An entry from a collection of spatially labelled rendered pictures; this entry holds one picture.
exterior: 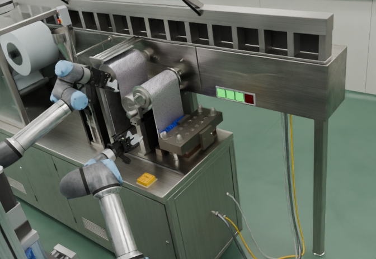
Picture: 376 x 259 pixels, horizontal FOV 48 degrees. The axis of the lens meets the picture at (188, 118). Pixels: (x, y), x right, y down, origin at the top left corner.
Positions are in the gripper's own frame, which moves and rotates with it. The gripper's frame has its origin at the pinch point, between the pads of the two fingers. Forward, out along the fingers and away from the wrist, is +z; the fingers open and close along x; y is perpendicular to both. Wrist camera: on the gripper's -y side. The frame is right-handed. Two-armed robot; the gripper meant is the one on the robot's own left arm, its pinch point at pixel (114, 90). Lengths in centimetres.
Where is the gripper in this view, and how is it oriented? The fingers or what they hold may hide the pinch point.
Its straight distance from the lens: 216.8
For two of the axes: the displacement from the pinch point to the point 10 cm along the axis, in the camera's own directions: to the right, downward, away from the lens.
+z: 5.5, 1.9, 8.1
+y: 2.8, -9.6, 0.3
